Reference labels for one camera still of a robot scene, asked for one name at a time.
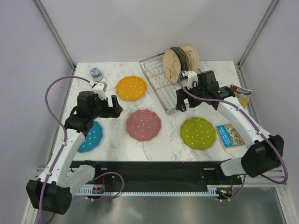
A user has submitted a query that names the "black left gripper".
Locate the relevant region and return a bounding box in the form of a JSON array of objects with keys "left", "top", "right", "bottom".
[{"left": 90, "top": 95, "right": 122, "bottom": 120}]

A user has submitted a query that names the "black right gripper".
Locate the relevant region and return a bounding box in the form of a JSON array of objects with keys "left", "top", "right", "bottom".
[{"left": 176, "top": 81, "right": 207, "bottom": 112}]

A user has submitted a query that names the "yellow polka dot plate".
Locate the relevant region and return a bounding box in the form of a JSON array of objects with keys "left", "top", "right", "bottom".
[{"left": 116, "top": 76, "right": 147, "bottom": 101}]

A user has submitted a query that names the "pink polka dot plate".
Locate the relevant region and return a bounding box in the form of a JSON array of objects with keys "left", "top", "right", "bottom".
[{"left": 126, "top": 109, "right": 162, "bottom": 141}]

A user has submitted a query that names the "blue polka dot plate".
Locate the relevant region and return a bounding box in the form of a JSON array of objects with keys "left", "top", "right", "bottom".
[{"left": 77, "top": 121, "right": 103, "bottom": 153}]

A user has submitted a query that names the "green polka dot plate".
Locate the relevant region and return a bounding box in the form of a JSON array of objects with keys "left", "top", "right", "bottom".
[{"left": 180, "top": 117, "right": 216, "bottom": 150}]

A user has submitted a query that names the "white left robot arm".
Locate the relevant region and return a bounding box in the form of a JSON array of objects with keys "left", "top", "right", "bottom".
[{"left": 26, "top": 91, "right": 123, "bottom": 215}]

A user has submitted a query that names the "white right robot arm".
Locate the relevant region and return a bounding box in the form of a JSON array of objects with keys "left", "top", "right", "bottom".
[{"left": 176, "top": 70, "right": 288, "bottom": 184}]

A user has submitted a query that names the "small blue lidded jar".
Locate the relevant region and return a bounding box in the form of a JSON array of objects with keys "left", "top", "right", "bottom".
[{"left": 90, "top": 67, "right": 103, "bottom": 82}]

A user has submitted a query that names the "cream plate at back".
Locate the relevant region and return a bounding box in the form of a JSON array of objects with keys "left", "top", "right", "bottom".
[{"left": 181, "top": 44, "right": 199, "bottom": 72}]

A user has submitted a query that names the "dark green plate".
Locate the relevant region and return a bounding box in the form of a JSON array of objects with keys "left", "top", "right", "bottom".
[{"left": 170, "top": 47, "right": 189, "bottom": 71}]

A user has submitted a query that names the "yellow brown paperback book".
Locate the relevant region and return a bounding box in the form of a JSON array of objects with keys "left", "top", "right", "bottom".
[{"left": 230, "top": 84, "right": 252, "bottom": 109}]

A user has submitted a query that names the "blue treehouse paperback book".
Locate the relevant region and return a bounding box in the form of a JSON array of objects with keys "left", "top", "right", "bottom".
[{"left": 215, "top": 124, "right": 245, "bottom": 149}]

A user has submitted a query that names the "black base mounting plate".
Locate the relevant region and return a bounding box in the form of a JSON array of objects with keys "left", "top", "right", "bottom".
[{"left": 70, "top": 160, "right": 242, "bottom": 193}]

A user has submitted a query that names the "metal wire dish rack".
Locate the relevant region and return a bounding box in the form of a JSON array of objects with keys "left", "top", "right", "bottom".
[{"left": 139, "top": 53, "right": 180, "bottom": 115}]

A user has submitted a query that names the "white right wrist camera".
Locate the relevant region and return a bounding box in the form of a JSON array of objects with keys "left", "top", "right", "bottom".
[{"left": 181, "top": 70, "right": 198, "bottom": 90}]

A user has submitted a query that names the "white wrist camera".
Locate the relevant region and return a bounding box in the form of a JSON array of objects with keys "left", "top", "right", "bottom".
[
  {"left": 181, "top": 70, "right": 198, "bottom": 90},
  {"left": 90, "top": 82, "right": 107, "bottom": 100}
]

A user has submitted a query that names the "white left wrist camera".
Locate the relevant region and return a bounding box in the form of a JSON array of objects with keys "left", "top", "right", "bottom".
[{"left": 90, "top": 82, "right": 107, "bottom": 100}]

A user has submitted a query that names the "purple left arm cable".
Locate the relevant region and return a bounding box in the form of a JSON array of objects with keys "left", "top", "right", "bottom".
[{"left": 37, "top": 76, "right": 94, "bottom": 224}]

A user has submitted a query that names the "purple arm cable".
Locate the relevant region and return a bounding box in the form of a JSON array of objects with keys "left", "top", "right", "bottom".
[
  {"left": 178, "top": 71, "right": 288, "bottom": 185},
  {"left": 37, "top": 76, "right": 94, "bottom": 224}
]

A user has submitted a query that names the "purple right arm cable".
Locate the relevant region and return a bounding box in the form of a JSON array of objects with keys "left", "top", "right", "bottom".
[{"left": 178, "top": 71, "right": 288, "bottom": 185}]

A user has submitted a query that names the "white slotted cable duct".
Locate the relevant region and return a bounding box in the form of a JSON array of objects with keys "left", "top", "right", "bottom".
[{"left": 76, "top": 182, "right": 218, "bottom": 196}]

